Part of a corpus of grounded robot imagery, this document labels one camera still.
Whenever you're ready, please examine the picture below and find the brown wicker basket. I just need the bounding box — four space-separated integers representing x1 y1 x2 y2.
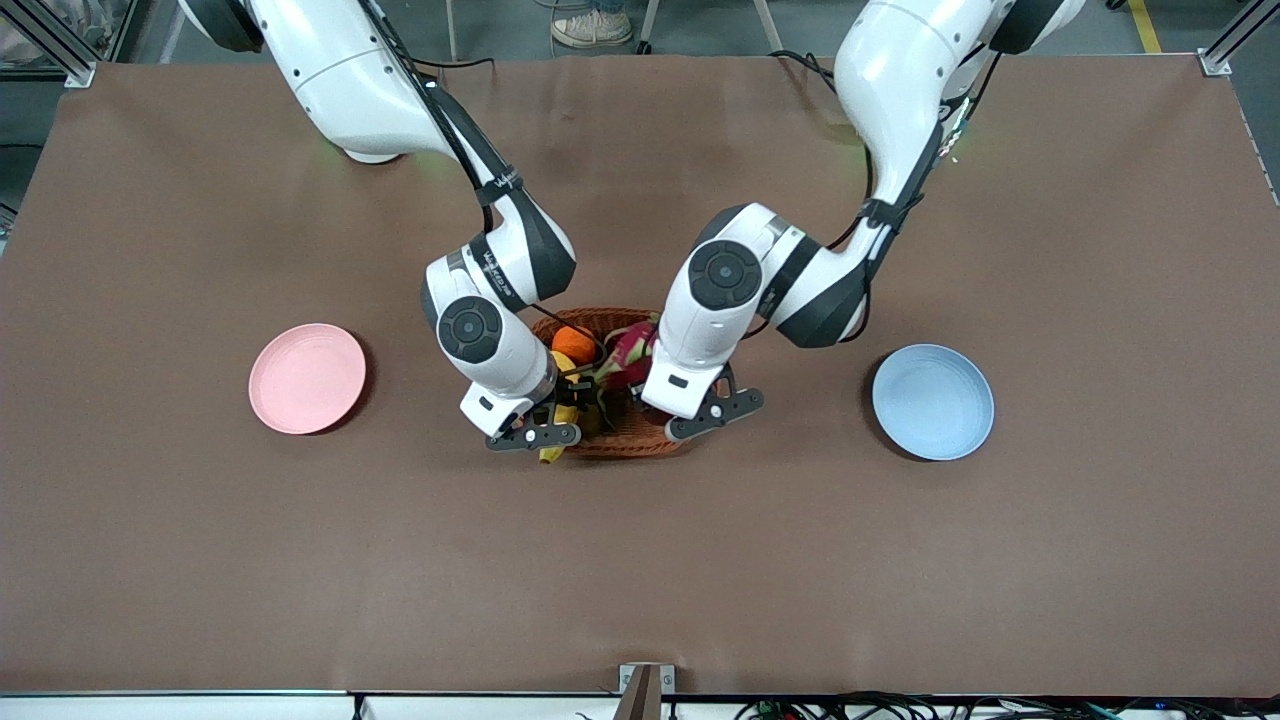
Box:
530 306 703 459

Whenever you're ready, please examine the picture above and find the black left base cable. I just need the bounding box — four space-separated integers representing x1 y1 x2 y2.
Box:
770 48 839 93

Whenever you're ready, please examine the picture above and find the grey metal bracket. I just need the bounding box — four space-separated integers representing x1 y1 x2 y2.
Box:
618 663 676 720

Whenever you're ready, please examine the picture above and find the orange fruit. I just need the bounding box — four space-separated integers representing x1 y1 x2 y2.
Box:
551 326 599 367

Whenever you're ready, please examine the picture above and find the pink dragon fruit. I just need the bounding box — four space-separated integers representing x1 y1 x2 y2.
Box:
598 313 663 393

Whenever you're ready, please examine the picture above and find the yellow banana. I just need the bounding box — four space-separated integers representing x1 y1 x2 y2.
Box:
538 350 583 464

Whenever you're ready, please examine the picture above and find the black cable bundle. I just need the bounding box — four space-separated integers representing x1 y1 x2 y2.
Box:
735 690 1280 720

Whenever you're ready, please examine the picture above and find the white sneaker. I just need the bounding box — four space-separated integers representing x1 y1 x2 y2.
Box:
551 8 634 49

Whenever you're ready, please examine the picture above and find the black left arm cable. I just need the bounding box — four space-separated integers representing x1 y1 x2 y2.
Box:
755 40 1006 341

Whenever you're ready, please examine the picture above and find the aluminium frame post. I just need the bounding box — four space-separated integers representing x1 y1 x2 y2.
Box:
1198 0 1280 78
0 0 98 89

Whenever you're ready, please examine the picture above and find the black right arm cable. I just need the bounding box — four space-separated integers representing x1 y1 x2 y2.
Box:
360 0 526 236

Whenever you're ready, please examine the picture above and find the blue round plate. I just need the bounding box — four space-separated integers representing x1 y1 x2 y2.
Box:
871 343 996 462

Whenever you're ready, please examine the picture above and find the pink round plate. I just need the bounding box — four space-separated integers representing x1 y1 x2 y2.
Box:
248 322 368 436

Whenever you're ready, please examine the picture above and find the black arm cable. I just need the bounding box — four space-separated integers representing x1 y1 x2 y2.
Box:
360 0 526 236
755 40 1006 341

